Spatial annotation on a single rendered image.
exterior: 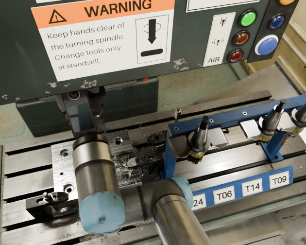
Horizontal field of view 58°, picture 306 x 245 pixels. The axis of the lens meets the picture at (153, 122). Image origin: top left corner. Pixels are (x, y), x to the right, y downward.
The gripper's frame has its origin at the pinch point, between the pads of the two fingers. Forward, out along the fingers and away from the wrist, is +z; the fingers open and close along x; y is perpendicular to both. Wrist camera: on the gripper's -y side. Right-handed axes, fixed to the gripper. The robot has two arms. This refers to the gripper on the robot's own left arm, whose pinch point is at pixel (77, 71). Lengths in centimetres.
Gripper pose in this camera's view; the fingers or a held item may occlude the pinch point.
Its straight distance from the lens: 67.5
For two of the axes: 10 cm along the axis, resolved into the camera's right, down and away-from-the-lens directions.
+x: 9.6, -2.1, 1.7
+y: -0.3, 5.6, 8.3
